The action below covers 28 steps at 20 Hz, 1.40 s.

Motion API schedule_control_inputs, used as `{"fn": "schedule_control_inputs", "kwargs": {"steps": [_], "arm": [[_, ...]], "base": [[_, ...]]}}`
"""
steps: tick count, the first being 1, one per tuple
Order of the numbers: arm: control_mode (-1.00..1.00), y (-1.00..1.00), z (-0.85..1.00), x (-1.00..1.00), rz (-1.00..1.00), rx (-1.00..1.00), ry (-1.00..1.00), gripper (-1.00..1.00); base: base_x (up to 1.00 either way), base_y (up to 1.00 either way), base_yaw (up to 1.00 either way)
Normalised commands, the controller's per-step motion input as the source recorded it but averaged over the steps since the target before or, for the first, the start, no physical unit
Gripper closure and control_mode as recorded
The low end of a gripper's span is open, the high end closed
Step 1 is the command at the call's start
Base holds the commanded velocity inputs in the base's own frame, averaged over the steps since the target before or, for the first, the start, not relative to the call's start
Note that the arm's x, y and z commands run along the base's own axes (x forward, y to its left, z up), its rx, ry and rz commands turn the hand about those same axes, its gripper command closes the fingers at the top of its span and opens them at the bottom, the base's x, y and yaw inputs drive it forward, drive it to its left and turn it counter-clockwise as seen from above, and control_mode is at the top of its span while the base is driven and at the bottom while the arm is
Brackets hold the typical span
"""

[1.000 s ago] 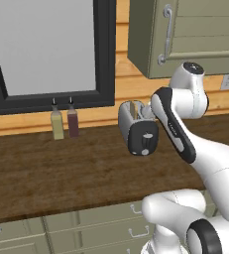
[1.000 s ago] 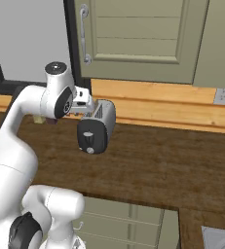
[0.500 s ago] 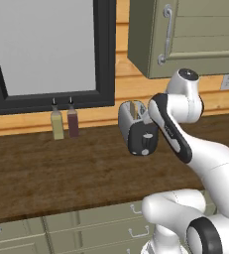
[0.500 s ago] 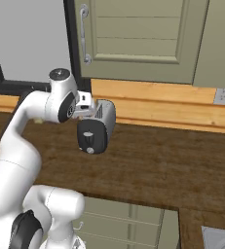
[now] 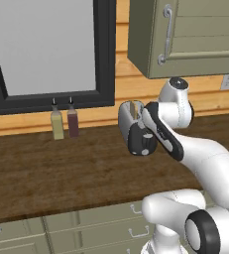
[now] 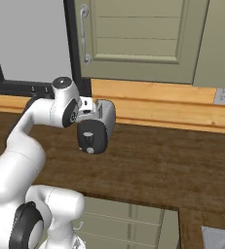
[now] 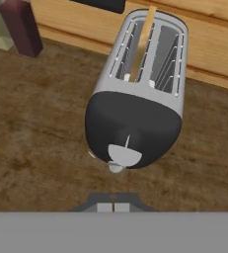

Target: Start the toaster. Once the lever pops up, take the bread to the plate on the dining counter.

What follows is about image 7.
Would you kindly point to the grey toaster lever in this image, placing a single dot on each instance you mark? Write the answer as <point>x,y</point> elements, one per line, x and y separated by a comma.
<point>123,155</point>

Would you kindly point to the tan bread slice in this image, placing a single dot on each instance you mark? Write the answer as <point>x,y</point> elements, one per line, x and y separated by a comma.
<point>142,42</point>

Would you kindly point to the silver and black toaster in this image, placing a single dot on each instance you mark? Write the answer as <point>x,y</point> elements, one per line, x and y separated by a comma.
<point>136,99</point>

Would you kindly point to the dark maroon bottle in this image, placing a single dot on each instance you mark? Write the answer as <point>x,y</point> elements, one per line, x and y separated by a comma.
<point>20,28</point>

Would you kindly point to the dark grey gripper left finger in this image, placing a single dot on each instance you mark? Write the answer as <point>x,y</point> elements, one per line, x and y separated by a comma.
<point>101,201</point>

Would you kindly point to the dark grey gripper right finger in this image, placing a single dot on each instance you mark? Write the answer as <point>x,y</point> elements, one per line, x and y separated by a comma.
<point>125,201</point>

